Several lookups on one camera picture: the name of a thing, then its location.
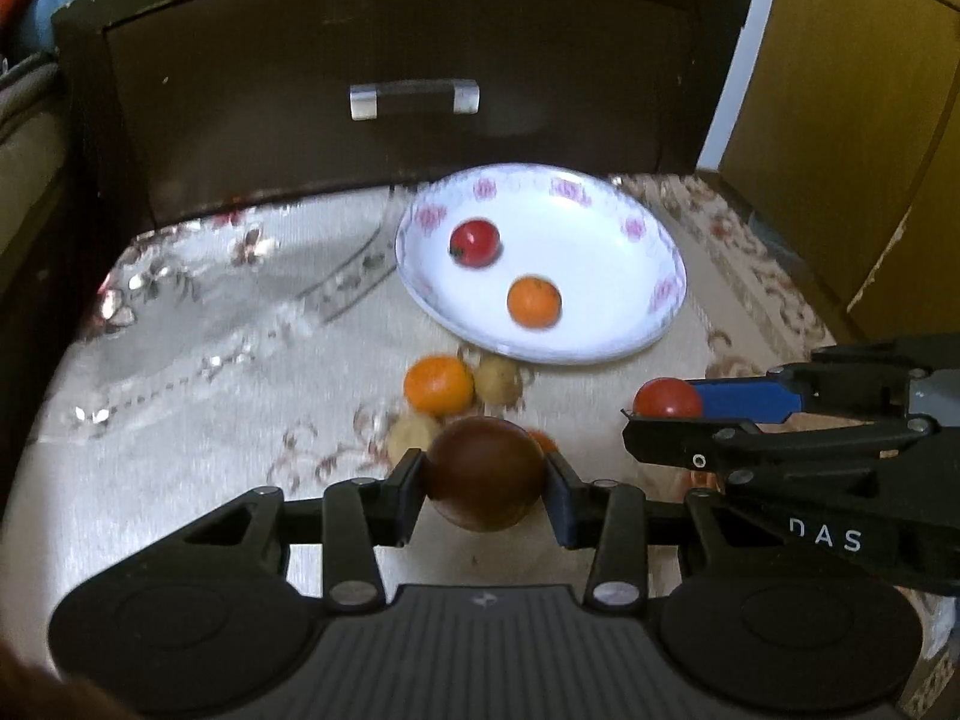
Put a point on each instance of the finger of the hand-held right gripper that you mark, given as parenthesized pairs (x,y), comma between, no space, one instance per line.
(675,441)
(739,397)

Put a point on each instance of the red tomato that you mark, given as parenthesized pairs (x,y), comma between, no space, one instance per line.
(475,242)
(666,397)

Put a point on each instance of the beige floral cloth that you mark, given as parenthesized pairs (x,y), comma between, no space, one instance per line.
(225,390)

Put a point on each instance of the orange tangerine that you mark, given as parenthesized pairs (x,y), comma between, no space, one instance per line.
(439,384)
(534,301)
(544,441)

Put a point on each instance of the white floral plate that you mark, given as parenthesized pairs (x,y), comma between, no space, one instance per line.
(592,277)

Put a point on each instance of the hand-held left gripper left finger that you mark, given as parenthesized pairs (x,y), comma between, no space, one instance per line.
(409,499)

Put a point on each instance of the light wooden cabinet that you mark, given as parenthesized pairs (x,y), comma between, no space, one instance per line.
(840,127)

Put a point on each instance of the dark wooden nightstand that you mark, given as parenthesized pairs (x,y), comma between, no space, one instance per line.
(247,30)

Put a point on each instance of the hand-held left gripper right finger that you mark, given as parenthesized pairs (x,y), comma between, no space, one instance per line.
(561,504)

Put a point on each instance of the yellowish potato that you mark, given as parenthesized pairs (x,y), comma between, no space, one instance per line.
(500,381)
(411,439)

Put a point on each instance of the dark brown round fruit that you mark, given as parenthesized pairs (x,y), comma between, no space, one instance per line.
(486,472)

